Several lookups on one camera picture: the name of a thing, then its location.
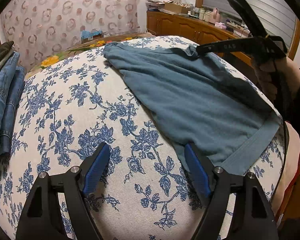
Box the teal blue pants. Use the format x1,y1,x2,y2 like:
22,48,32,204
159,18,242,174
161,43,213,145
103,42,281,175

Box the person's right hand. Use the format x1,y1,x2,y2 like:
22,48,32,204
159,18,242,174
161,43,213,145
251,57,300,103

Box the grey window blind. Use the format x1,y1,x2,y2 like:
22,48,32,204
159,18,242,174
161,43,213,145
203,0,296,47

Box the blue floral white bedsheet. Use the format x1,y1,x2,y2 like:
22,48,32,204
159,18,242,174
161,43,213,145
0,36,289,239

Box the pink bottle on sideboard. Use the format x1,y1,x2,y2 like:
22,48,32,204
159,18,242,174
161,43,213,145
209,8,220,24

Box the brown wooden sideboard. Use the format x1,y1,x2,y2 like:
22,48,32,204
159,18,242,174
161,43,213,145
146,10,258,67

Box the cardboard box on sideboard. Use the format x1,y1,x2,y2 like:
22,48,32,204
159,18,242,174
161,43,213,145
164,2,192,14

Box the blue denim folded jeans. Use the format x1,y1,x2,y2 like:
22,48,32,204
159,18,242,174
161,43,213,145
0,52,25,155

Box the stack of papers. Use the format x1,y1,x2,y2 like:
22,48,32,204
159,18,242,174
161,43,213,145
146,0,174,11

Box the colourful floral blanket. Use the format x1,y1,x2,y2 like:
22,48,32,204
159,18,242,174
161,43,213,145
25,33,154,80

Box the cardboard box with blue cloth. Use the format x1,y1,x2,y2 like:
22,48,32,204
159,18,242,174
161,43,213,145
81,30,103,43

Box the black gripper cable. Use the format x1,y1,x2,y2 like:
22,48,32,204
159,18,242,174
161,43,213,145
267,122,291,203

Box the ring patterned sheer curtain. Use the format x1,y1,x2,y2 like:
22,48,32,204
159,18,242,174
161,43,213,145
0,0,140,70

